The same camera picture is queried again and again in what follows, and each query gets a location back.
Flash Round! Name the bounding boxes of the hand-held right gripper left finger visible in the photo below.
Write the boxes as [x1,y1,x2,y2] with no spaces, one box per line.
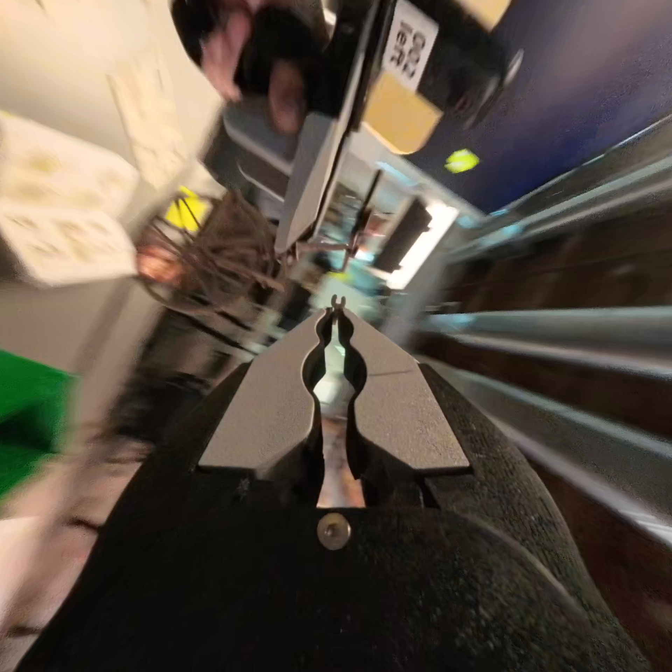
[198,309,334,507]

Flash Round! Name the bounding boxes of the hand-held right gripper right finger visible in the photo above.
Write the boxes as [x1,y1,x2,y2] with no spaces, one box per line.
[335,309,470,507]

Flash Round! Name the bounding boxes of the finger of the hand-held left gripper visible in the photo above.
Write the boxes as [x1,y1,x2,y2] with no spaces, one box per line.
[274,115,351,254]

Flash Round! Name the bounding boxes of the brown wooden frame model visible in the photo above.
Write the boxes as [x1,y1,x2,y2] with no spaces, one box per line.
[135,189,287,316]

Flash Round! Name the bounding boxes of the person's left hand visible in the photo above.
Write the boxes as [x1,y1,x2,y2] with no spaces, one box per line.
[201,0,312,135]

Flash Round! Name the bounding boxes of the tan cardboard panel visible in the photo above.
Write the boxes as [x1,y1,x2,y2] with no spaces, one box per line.
[362,71,444,155]

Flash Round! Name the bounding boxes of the yellow-green sticker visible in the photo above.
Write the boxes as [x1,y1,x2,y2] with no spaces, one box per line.
[444,148,481,174]

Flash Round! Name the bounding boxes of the yellow sheet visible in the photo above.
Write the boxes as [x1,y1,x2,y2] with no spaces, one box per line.
[164,186,211,233]

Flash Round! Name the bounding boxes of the brown shelf with metal rails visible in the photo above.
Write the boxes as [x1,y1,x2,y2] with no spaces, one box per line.
[388,113,672,672]

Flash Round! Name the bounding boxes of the green box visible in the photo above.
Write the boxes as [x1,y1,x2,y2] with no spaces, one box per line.
[0,349,79,499]

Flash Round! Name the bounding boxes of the pale wooden part sheet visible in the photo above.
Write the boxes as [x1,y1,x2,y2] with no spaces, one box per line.
[0,110,140,216]
[0,202,140,288]

